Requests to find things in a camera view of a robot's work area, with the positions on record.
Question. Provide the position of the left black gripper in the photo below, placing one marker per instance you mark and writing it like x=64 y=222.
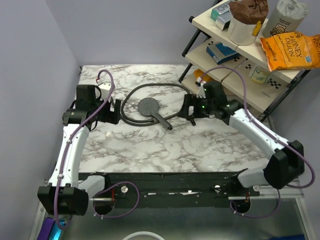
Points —
x=111 y=117

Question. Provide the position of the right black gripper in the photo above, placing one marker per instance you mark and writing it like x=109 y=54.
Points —
x=191 y=100

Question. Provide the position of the grey shower head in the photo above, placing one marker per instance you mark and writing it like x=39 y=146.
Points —
x=149 y=107

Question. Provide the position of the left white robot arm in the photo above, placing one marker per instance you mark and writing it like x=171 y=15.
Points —
x=65 y=194

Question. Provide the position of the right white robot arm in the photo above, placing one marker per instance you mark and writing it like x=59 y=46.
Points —
x=284 y=164

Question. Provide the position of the black T-shaped fitting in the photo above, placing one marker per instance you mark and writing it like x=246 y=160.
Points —
x=192 y=122

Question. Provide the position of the orange snack bag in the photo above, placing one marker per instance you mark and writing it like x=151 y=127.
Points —
x=198 y=73

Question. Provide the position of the blue box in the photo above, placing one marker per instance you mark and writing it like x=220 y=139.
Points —
x=220 y=53

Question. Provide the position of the cream three-tier shelf rack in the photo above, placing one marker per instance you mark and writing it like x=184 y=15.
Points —
x=234 y=76

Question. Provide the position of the silver small box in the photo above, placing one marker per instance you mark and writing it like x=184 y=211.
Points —
x=223 y=21

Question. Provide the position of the teal small box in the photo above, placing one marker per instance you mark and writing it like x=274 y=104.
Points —
x=221 y=11

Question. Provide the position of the yellow clip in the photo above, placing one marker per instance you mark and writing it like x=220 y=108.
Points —
x=257 y=28

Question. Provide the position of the white cup brown lid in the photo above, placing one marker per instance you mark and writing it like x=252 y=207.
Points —
x=244 y=16

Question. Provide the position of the orange honey dijon bag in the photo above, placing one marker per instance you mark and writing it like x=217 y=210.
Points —
x=291 y=51

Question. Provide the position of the grey cylindrical canister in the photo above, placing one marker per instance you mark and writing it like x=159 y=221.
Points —
x=285 y=18

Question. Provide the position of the purple box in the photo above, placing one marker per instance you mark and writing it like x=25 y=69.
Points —
x=46 y=229

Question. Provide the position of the white round rim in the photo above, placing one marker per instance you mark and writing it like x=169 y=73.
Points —
x=143 y=233

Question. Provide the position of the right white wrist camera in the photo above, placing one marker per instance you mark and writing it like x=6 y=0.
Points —
x=201 y=91

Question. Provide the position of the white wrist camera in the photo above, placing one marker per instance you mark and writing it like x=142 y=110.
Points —
x=201 y=91
x=105 y=89

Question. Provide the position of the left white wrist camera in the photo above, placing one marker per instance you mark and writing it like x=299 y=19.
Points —
x=105 y=89

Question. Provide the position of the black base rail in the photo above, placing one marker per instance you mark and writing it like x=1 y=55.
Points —
x=174 y=189

